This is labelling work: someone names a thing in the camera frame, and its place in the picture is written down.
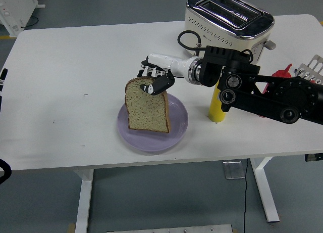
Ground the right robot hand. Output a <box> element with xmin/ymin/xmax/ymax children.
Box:
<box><xmin>137</xmin><ymin>53</ymin><xmax>196</xmax><ymax>95</ymax></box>

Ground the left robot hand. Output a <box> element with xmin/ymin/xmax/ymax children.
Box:
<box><xmin>0</xmin><ymin>68</ymin><xmax>8</xmax><ymax>110</ymax></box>

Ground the brown-crusted bread slice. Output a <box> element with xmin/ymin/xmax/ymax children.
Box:
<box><xmin>124</xmin><ymin>76</ymin><xmax>171</xmax><ymax>134</ymax></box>

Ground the cream and chrome toaster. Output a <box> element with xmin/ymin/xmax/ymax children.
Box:
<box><xmin>183</xmin><ymin>0</ymin><xmax>277</xmax><ymax>67</ymax></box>

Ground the purple round plate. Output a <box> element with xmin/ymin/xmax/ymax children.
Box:
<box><xmin>116</xmin><ymin>92</ymin><xmax>189</xmax><ymax>153</ymax></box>

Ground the metal floor plate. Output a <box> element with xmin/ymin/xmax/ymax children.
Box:
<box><xmin>222</xmin><ymin>161</ymin><xmax>246</xmax><ymax>179</ymax></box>

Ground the yellow squeeze bottle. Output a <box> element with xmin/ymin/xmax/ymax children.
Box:
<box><xmin>208</xmin><ymin>80</ymin><xmax>228</xmax><ymax>123</ymax></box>

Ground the white appliance cabinet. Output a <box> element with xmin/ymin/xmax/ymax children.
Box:
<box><xmin>0</xmin><ymin>0</ymin><xmax>46</xmax><ymax>38</ymax></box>

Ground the red squeeze bottle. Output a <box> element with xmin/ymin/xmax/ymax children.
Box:
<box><xmin>256</xmin><ymin>63</ymin><xmax>293</xmax><ymax>118</ymax></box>

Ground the metal toast rack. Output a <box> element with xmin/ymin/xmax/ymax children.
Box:
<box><xmin>294</xmin><ymin>54</ymin><xmax>323</xmax><ymax>86</ymax></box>

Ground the white table leg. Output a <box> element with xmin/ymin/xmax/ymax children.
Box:
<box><xmin>250</xmin><ymin>157</ymin><xmax>280</xmax><ymax>222</ymax></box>
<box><xmin>73</xmin><ymin>168</ymin><xmax>94</xmax><ymax>233</ymax></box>

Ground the black table control box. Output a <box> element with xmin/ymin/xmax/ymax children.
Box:
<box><xmin>304</xmin><ymin>154</ymin><xmax>323</xmax><ymax>162</ymax></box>

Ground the black appliance power cable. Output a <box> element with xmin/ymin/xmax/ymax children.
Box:
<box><xmin>21</xmin><ymin>15</ymin><xmax>39</xmax><ymax>29</ymax></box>

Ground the thin black floor cable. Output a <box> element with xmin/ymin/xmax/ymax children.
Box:
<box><xmin>242</xmin><ymin>159</ymin><xmax>249</xmax><ymax>233</ymax></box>

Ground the grey metal base plate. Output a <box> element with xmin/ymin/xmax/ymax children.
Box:
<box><xmin>105</xmin><ymin>224</ymin><xmax>233</xmax><ymax>233</ymax></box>

